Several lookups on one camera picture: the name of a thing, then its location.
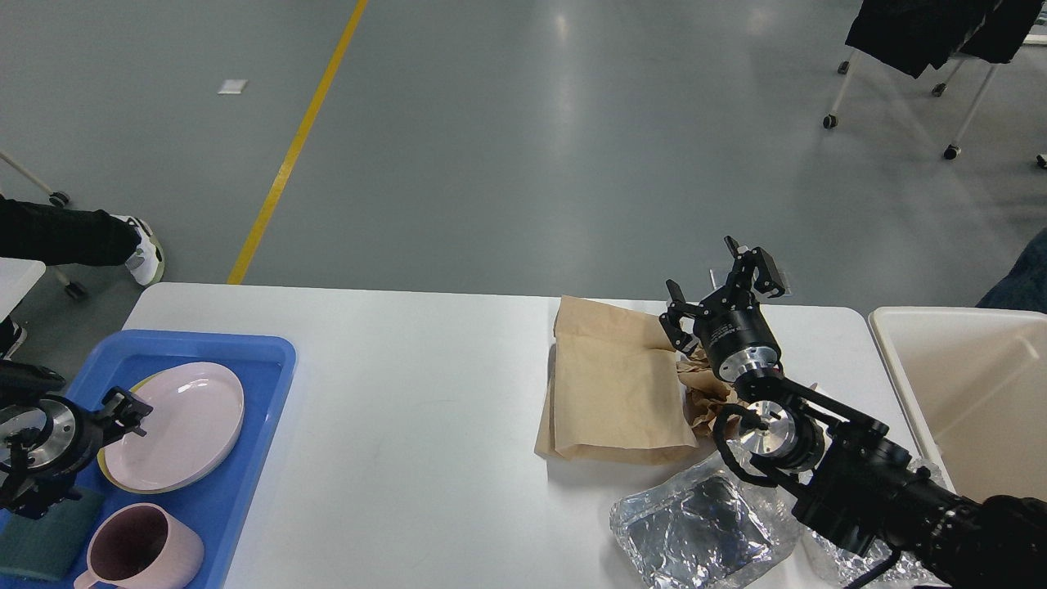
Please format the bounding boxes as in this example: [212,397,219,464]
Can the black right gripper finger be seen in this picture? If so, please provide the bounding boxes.
[709,237,790,310]
[659,282,704,357]

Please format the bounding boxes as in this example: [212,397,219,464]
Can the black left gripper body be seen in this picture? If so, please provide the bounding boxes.
[1,395,102,492]

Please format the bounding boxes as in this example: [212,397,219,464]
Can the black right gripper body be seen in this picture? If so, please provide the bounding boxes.
[693,307,782,384]

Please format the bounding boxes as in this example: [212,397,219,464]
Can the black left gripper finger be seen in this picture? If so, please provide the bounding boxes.
[98,387,153,438]
[1,479,83,519]

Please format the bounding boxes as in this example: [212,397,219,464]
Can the pink plate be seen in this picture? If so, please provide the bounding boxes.
[107,362,245,493]

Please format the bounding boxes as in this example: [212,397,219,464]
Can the pink mug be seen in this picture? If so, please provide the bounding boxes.
[74,502,204,588]

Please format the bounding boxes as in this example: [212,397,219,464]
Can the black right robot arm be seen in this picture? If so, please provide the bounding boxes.
[658,237,1046,588]

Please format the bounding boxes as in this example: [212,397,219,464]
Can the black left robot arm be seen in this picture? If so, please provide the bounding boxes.
[1,359,153,519]

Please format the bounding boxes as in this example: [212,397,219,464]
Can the crumpled brown paper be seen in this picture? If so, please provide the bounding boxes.
[676,348,738,438]

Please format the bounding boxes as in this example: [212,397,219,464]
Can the green sponge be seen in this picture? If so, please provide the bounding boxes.
[1,488,104,588]

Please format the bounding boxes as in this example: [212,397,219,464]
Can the yellow plate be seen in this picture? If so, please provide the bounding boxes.
[97,372,158,493]

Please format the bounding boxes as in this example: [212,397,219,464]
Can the brown paper bag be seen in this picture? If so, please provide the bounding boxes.
[534,297,699,465]

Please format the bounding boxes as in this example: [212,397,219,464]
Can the blue plastic tray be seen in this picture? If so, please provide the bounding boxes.
[2,330,296,588]

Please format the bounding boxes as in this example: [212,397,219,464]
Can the white side table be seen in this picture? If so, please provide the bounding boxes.
[1,257,46,321]

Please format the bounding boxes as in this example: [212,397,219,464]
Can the crumpled aluminium foil tray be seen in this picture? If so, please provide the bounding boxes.
[609,457,801,588]

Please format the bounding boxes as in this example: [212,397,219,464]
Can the beige plastic bin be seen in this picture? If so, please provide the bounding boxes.
[869,307,1046,501]

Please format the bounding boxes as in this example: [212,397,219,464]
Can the person in blue jeans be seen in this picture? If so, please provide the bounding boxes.
[976,227,1046,314]

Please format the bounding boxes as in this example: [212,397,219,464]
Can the rack with black clothes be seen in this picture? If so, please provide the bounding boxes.
[821,1,1045,160]

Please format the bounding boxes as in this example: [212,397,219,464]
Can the white wheeled frame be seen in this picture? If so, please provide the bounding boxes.
[1,150,88,302]

